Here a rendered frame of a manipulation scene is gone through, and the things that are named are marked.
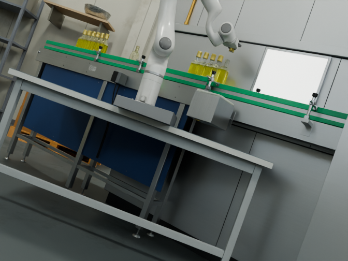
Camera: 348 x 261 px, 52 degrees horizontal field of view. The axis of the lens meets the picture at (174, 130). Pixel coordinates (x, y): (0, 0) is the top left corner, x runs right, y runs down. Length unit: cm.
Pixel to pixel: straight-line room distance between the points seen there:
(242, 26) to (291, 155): 101
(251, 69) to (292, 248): 117
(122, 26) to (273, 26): 369
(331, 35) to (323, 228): 122
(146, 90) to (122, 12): 407
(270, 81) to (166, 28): 79
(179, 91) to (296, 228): 111
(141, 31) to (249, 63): 345
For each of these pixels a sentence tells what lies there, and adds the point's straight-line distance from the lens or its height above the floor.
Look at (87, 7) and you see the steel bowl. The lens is 568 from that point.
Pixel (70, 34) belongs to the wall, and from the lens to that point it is 617.
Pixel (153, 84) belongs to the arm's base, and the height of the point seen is 94.
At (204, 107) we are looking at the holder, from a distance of 205.
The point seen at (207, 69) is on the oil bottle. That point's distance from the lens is 248.
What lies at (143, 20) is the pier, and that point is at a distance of 584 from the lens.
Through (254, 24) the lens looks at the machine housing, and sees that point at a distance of 270.
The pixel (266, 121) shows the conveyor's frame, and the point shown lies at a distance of 219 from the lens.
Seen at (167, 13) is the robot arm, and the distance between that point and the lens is 215.
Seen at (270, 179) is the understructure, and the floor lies 65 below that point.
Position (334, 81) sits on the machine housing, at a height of 135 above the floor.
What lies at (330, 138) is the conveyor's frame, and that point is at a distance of 210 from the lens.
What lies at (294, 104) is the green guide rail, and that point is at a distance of 219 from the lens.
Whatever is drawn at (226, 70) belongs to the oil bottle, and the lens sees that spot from 242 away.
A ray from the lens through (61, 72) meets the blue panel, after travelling 324.
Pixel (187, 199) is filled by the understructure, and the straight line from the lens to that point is 256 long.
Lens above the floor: 70
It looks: 1 degrees up
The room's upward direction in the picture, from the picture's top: 20 degrees clockwise
